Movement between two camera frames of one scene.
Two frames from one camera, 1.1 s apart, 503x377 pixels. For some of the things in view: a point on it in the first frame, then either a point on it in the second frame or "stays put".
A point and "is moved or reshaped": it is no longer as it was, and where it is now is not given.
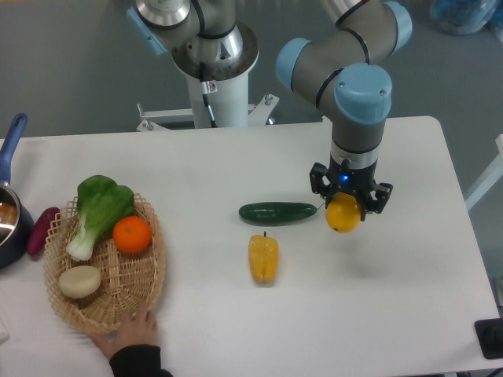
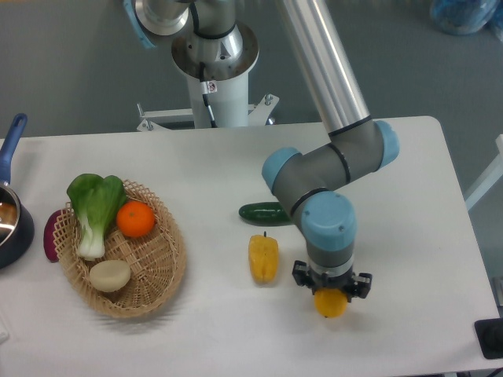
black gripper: x=358 y=182 → x=319 y=281
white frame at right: x=489 y=179 stays put
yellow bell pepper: x=263 y=254 stays put
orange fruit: x=132 y=233 → x=135 y=219
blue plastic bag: x=466 y=16 stays put
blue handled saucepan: x=16 y=226 stays put
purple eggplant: x=38 y=232 → x=48 y=236
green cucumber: x=269 y=214 stays put
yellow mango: x=343 y=213 is moved or reshaped
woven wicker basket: x=126 y=268 is moved or reshaped
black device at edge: x=490 y=333 stays put
